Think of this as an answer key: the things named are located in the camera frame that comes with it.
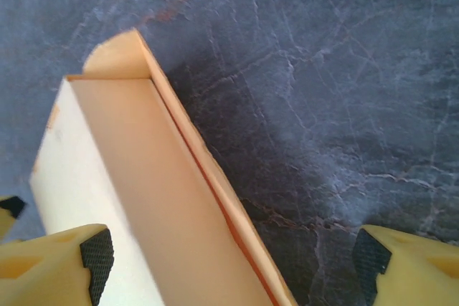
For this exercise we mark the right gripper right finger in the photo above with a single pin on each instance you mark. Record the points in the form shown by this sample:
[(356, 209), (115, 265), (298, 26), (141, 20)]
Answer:
[(412, 273)]

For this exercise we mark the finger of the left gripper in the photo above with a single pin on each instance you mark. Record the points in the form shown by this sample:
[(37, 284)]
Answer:
[(9, 213)]

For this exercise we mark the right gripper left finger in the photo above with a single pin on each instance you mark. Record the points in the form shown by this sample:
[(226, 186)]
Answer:
[(46, 270)]

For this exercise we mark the yellow paper box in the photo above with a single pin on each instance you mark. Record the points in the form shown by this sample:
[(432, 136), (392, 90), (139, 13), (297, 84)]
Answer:
[(143, 177)]

